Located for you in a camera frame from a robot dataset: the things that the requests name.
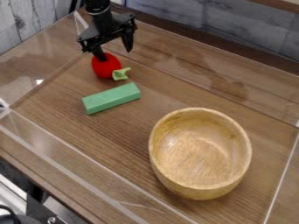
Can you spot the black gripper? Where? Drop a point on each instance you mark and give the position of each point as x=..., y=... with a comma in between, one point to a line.
x=102, y=32

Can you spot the red plush strawberry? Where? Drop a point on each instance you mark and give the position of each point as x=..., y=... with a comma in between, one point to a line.
x=110, y=69

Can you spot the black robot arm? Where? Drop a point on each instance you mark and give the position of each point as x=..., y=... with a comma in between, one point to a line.
x=99, y=9

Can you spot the green rectangular block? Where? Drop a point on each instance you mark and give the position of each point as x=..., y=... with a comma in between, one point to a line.
x=111, y=98

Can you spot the wooden bowl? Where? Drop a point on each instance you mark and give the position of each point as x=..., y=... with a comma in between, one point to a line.
x=200, y=153

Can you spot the clear acrylic corner bracket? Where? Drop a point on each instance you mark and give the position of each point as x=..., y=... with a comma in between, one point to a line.
x=80, y=23

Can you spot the clear acrylic tray wall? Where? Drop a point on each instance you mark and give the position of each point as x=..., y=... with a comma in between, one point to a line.
x=88, y=159

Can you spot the black metal mount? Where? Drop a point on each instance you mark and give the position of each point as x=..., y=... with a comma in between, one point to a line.
x=40, y=213

